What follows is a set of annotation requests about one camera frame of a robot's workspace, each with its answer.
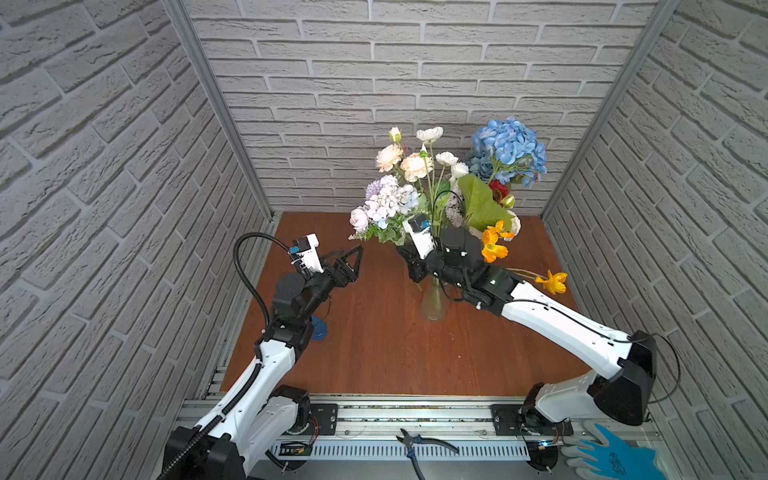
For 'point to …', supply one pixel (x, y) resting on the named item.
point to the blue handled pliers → (410, 441)
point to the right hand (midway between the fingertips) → (400, 244)
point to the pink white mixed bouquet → (455, 209)
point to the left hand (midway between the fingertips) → (354, 247)
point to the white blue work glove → (611, 458)
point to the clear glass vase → (434, 304)
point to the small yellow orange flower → (555, 283)
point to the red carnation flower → (500, 194)
